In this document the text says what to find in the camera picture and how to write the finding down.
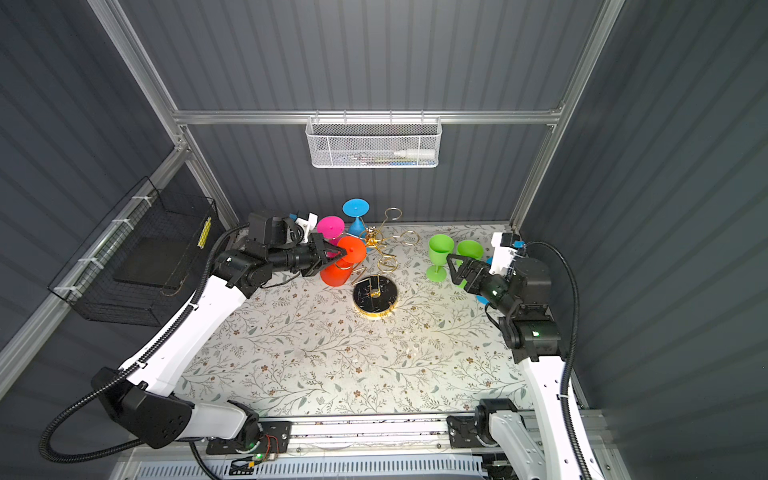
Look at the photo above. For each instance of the black wire wall basket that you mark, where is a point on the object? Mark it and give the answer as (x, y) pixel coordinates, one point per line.
(85, 282)

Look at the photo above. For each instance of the green wine glass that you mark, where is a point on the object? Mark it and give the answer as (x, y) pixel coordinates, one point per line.
(439, 247)
(468, 248)

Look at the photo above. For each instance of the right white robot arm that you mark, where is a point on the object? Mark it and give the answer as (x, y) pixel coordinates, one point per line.
(521, 296)

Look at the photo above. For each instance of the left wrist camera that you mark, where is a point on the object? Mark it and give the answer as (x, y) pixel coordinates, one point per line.
(305, 223)

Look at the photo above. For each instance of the white marker in basket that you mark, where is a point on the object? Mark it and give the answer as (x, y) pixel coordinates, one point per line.
(416, 155)

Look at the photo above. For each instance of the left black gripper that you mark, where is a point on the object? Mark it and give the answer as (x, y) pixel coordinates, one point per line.
(318, 255)

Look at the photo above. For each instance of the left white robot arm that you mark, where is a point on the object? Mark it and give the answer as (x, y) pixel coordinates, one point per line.
(139, 396)

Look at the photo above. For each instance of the gold wire glass rack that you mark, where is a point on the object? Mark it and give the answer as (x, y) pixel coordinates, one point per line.
(375, 295)

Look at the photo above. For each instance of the pink wine glass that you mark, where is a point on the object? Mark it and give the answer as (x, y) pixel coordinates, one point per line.
(332, 228)

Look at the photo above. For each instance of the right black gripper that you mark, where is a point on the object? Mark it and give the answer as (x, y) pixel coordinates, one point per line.
(474, 272)

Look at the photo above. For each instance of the floral table mat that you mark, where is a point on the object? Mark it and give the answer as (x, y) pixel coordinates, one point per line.
(302, 348)

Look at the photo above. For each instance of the black pad in basket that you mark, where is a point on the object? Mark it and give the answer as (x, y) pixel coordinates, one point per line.
(156, 262)

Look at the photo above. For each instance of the red wine glass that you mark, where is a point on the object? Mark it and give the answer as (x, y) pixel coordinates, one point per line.
(339, 272)

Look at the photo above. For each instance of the blue wine glass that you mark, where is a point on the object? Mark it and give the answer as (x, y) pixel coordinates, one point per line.
(356, 209)
(481, 298)

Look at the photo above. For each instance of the white mesh wall basket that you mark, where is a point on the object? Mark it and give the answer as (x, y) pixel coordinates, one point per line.
(370, 144)

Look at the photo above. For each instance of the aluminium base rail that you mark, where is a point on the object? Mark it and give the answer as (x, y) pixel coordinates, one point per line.
(395, 446)

